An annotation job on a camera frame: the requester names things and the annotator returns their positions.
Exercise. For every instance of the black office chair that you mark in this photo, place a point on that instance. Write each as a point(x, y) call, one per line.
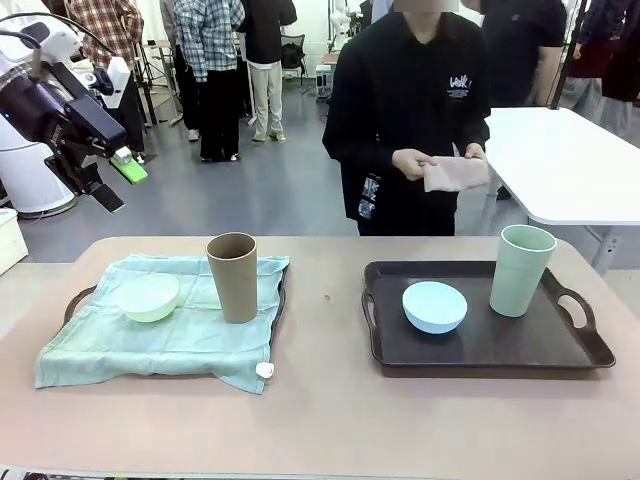
point(293, 55)

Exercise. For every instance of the small white cloth tag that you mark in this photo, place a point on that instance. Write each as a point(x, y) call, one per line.
point(264, 370)

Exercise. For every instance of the pink cloth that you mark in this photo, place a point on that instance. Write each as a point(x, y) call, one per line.
point(457, 175)

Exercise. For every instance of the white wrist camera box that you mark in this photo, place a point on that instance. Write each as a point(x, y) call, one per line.
point(118, 82)

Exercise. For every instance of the light green cloth mat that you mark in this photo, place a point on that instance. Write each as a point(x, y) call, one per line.
point(150, 345)

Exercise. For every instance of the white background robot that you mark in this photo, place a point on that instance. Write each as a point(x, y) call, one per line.
point(340, 20)

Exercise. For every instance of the small white floor unit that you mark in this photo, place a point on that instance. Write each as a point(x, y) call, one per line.
point(325, 80)

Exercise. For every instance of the person in beige trousers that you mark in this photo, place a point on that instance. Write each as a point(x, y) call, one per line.
point(265, 30)

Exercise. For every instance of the person in maroon top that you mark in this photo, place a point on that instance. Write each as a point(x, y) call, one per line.
point(610, 65)

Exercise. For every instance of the tall brown cup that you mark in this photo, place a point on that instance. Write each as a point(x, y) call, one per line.
point(235, 290)

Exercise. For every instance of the white side table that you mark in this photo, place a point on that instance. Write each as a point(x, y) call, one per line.
point(575, 170)

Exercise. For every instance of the person in black hoodie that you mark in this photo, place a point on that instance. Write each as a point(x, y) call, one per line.
point(400, 90)

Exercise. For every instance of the pale green bowl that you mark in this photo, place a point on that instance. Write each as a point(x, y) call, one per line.
point(150, 307)

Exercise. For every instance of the person in black t-shirt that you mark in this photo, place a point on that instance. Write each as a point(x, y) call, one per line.
point(515, 50)

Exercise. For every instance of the person's right forearm black sleeve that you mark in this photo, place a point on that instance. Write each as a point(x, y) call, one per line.
point(355, 145)

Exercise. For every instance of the person in red plaid shirt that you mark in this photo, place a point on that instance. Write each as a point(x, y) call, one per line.
point(115, 30)

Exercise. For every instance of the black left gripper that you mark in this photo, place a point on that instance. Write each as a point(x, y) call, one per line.
point(70, 155)

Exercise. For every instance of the person's right hand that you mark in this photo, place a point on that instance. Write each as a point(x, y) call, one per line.
point(410, 162)

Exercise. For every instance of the person's left forearm black sleeve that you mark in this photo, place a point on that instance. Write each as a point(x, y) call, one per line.
point(481, 132)

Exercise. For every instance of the person in blue plaid shirt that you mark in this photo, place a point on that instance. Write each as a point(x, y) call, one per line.
point(205, 35)

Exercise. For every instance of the person's left hand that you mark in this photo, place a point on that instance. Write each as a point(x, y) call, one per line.
point(475, 150)

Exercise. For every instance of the tall light green cup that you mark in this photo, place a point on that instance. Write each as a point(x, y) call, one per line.
point(517, 285)

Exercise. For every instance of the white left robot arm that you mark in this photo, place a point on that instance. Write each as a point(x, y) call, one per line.
point(45, 37)

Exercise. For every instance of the light blue bowl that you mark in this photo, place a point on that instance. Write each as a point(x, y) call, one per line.
point(432, 320)

